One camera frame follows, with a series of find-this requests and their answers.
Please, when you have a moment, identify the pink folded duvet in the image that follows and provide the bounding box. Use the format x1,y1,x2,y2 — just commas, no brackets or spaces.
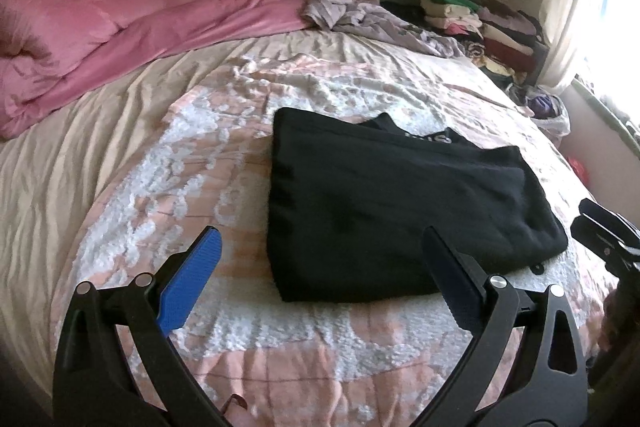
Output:
1,0,310,140

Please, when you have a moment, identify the pink white patterned bedspread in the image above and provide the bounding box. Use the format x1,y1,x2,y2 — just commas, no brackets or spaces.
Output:
0,29,616,427

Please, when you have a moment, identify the black IKISS sweater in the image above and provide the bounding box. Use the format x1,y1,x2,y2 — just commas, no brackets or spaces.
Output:
266,108,568,303

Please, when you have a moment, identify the crumpled lilac garment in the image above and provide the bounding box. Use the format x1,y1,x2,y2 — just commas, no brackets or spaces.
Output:
303,0,464,58

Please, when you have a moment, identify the red plastic bag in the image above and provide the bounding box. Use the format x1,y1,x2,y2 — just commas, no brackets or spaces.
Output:
566,157,589,186

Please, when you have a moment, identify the white plastic bag with clothes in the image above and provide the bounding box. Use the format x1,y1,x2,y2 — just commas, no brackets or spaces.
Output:
506,83,570,140

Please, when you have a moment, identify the pile of folded clothes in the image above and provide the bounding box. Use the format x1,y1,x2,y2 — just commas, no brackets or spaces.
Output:
420,0,549,87

